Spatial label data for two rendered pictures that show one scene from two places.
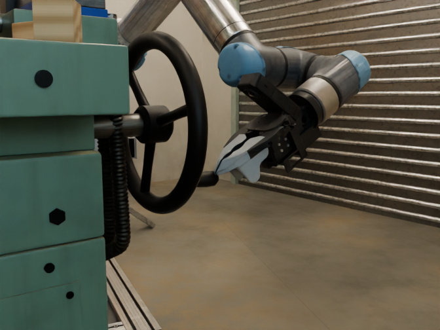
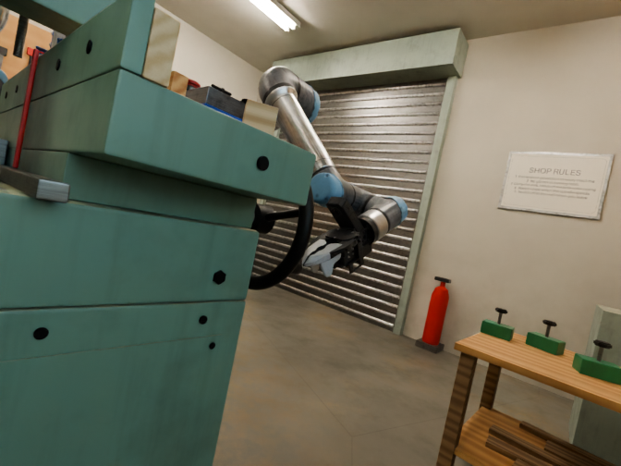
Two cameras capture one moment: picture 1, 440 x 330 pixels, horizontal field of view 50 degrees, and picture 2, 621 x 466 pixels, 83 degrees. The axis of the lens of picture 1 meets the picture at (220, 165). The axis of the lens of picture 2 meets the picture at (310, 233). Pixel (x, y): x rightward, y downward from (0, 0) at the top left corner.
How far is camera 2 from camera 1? 0.16 m
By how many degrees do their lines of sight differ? 14
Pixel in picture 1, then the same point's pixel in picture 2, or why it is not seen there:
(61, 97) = (269, 180)
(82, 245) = (230, 305)
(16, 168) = (200, 230)
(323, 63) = (378, 201)
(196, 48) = not seen: hidden behind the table
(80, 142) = (243, 220)
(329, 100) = (383, 227)
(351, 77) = (397, 214)
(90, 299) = (224, 351)
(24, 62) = (253, 146)
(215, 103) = not seen: hidden behind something
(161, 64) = not seen: hidden behind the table
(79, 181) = (240, 251)
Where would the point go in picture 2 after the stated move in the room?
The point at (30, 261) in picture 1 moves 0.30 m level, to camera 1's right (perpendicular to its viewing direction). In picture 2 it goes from (190, 312) to (430, 345)
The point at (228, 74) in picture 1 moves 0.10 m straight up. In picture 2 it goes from (317, 193) to (326, 151)
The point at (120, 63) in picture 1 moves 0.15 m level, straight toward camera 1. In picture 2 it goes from (310, 166) to (392, 153)
